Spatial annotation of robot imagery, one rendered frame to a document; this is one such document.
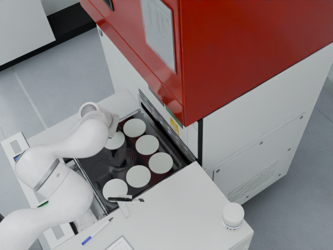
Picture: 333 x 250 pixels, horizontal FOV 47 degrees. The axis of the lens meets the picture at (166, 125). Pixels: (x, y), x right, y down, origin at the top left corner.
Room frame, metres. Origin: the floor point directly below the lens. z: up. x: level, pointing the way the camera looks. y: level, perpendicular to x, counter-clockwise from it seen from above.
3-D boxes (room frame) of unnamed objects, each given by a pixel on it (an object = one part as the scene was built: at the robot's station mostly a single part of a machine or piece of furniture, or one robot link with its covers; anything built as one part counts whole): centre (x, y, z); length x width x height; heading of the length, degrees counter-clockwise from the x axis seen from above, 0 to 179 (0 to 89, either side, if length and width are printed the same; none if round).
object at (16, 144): (0.72, 0.54, 0.89); 0.55 x 0.09 x 0.14; 28
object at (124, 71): (1.11, 0.08, 1.02); 0.82 x 0.03 x 0.40; 28
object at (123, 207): (0.56, 0.17, 1.03); 0.06 x 0.04 x 0.13; 118
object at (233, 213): (0.48, -0.19, 1.01); 0.07 x 0.07 x 0.10
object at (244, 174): (1.26, -0.22, 0.41); 0.82 x 0.71 x 0.82; 28
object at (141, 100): (0.94, 0.01, 0.89); 0.44 x 0.02 x 0.10; 28
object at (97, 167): (0.83, 0.19, 0.90); 0.34 x 0.34 x 0.01; 28
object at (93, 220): (0.54, 0.34, 0.89); 0.08 x 0.03 x 0.03; 118
